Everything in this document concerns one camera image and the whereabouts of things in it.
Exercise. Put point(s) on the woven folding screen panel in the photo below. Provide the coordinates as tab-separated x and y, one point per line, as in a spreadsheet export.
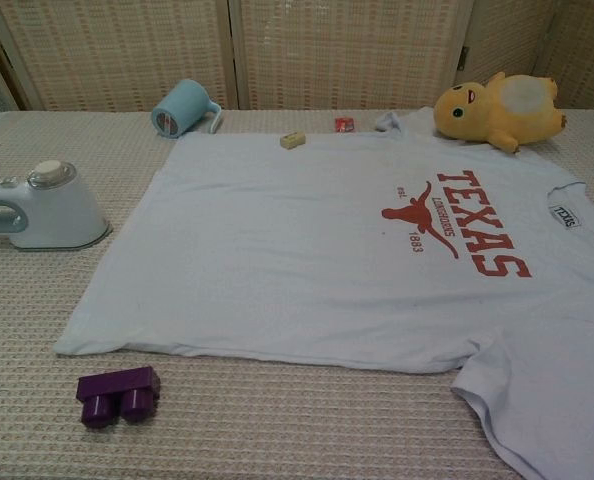
587	45
117	50
347	50
507	35

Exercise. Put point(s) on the beige woven tablecloth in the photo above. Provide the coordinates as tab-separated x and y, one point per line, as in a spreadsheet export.
277	430

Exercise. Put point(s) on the purple toy building block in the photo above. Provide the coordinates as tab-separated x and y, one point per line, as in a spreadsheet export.
122	386

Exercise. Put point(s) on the yellow plush toy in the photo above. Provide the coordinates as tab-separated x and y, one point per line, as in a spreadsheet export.
482	117

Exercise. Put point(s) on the white Texas Longhorns T-shirt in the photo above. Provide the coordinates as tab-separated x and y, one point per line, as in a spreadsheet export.
277	250

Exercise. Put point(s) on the white handheld steam iron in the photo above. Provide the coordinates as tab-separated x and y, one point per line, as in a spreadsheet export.
64	217

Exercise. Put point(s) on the small red packet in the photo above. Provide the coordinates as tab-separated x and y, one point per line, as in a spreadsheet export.
344	124

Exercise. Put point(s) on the metal screen hinge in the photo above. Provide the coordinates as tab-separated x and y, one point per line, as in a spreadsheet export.
464	58

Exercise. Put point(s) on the light blue plastic mug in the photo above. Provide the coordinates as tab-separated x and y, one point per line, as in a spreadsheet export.
182	107

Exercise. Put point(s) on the small beige eraser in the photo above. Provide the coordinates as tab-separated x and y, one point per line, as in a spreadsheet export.
292	139

